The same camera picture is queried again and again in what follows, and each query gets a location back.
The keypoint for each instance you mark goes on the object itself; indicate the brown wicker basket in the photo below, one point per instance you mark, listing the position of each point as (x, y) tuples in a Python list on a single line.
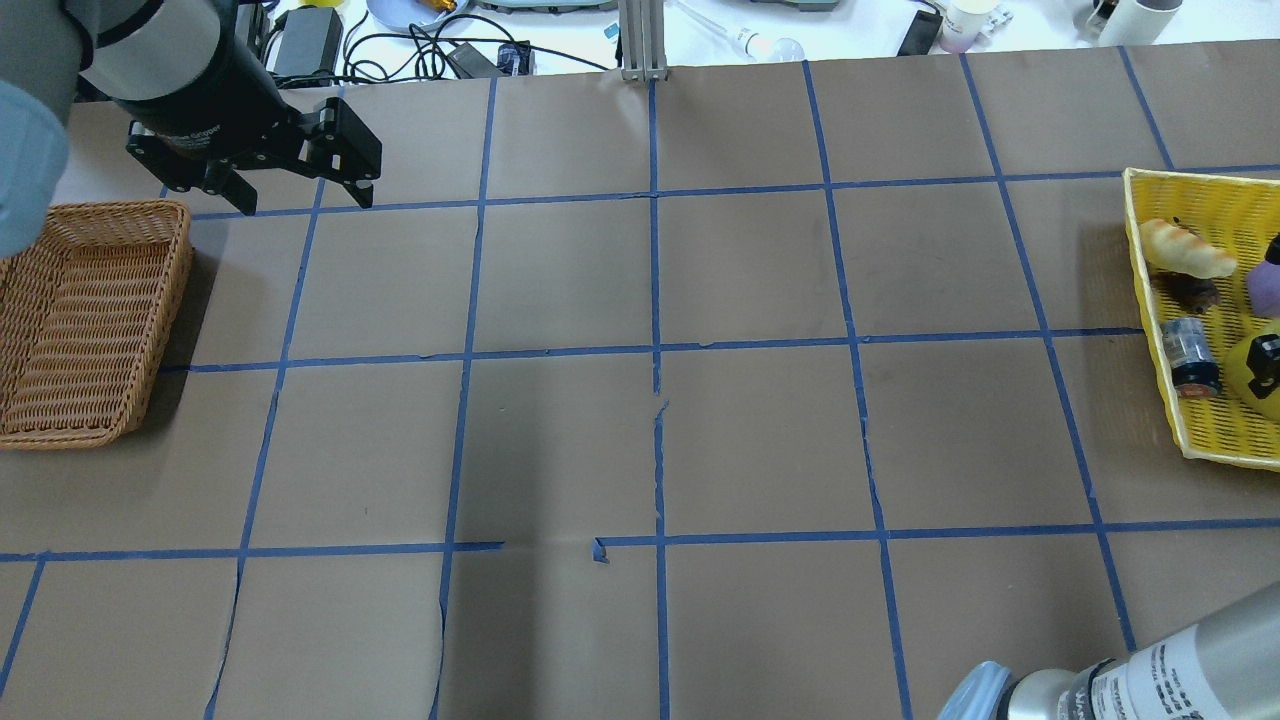
[(87, 313)]

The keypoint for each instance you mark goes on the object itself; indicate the light bulb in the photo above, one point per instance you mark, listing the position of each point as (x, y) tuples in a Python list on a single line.
[(753, 45)]

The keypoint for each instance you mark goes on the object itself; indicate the small dark glass bottle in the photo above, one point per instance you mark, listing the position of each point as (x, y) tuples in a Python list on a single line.
[(1194, 371)]

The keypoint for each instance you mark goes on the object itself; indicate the aluminium frame post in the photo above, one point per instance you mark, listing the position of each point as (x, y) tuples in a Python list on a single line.
[(642, 40)]

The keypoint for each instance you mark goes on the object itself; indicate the small brown toy piece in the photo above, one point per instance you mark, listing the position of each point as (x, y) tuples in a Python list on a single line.
[(1194, 295)]

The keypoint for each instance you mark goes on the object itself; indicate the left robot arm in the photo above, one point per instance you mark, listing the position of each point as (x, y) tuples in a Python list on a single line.
[(49, 47)]

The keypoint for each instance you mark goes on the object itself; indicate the yellow plastic basket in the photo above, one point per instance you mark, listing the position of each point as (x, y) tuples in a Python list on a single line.
[(1237, 215)]

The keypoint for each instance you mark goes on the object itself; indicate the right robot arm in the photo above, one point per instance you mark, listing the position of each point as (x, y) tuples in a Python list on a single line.
[(1194, 550)]

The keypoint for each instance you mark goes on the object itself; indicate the black power brick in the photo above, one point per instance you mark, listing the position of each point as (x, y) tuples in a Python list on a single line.
[(306, 54)]

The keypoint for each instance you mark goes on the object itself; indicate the toy croissant bread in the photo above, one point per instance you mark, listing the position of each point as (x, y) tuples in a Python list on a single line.
[(1171, 248)]

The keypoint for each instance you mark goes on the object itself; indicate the purple foam cube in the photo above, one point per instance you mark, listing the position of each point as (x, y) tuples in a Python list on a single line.
[(1262, 287)]

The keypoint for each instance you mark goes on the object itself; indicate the purple white cup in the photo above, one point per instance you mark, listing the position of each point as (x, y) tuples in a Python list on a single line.
[(963, 20)]

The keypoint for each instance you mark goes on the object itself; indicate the yellow tape roll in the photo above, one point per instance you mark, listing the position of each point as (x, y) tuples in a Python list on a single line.
[(1262, 399)]

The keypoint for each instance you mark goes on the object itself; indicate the blue plate with brass part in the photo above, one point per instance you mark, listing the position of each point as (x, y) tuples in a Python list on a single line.
[(398, 16)]

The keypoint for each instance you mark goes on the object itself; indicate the black power adapter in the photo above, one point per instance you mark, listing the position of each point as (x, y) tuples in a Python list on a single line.
[(922, 33)]

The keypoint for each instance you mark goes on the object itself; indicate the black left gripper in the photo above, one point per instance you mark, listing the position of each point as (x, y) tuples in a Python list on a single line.
[(205, 105)]

